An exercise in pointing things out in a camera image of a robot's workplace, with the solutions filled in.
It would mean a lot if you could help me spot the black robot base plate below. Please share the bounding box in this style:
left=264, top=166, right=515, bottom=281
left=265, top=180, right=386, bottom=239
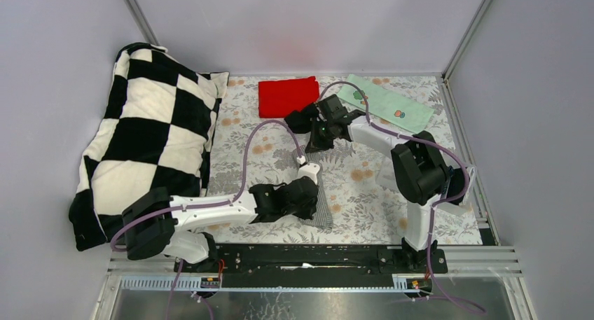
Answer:
left=182, top=243, right=448, bottom=274

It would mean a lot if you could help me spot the aluminium frame rail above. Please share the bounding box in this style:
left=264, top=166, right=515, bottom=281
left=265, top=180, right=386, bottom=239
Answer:
left=93, top=245, right=536, bottom=319

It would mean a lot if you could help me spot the black white checkered blanket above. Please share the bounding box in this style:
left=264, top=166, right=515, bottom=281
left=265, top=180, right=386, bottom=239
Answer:
left=68, top=42, right=230, bottom=251

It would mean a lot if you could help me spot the floral table cloth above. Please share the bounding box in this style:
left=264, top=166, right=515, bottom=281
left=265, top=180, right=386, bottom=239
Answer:
left=196, top=76, right=482, bottom=245

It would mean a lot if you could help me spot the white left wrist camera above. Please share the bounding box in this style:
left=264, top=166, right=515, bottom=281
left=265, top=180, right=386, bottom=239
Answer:
left=296, top=155, right=321, bottom=185

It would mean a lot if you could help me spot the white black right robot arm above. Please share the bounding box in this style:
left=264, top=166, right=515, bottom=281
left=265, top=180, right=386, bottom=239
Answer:
left=299, top=95, right=449, bottom=272

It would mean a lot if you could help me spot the black rolled underwear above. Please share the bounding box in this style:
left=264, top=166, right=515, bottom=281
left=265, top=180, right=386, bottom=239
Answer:
left=445, top=166, right=468, bottom=205

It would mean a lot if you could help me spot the black crumpled garment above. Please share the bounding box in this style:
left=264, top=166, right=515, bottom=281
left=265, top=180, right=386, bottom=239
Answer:
left=284, top=104, right=319, bottom=134

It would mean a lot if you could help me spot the red folded cloth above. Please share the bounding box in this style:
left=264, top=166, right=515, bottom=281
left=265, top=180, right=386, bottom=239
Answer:
left=258, top=76, right=319, bottom=119

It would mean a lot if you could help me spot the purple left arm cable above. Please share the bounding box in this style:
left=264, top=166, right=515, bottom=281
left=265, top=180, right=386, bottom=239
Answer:
left=109, top=119, right=305, bottom=320

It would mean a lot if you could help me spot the clear plastic organizer box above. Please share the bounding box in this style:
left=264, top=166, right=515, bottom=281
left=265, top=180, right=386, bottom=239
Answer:
left=375, top=158, right=476, bottom=216

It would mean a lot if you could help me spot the mint green printed cloth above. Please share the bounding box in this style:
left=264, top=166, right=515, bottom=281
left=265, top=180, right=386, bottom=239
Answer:
left=345, top=74, right=445, bottom=134

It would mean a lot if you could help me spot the grey striped underwear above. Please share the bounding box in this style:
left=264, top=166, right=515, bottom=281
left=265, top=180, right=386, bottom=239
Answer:
left=299, top=152, right=333, bottom=230

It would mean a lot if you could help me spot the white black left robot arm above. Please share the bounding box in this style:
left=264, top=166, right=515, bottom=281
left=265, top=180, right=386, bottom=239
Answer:
left=114, top=176, right=319, bottom=272

